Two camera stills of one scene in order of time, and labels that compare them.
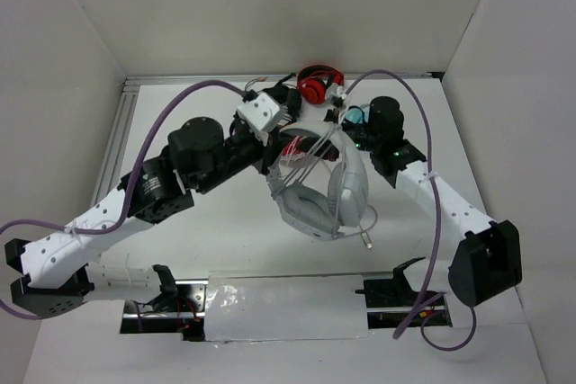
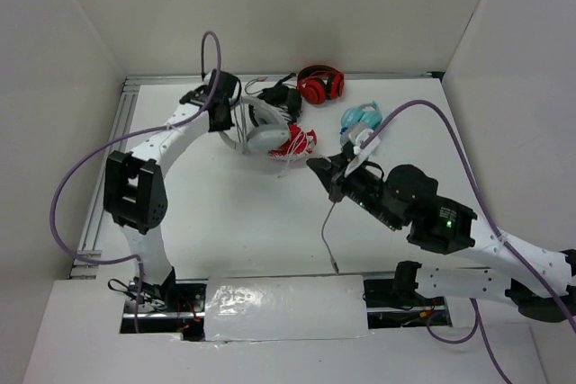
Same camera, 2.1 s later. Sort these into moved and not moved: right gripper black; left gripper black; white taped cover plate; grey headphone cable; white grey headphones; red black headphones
Moved: white grey headphones; grey headphone cable; left gripper black; right gripper black
Not moved: white taped cover plate; red black headphones
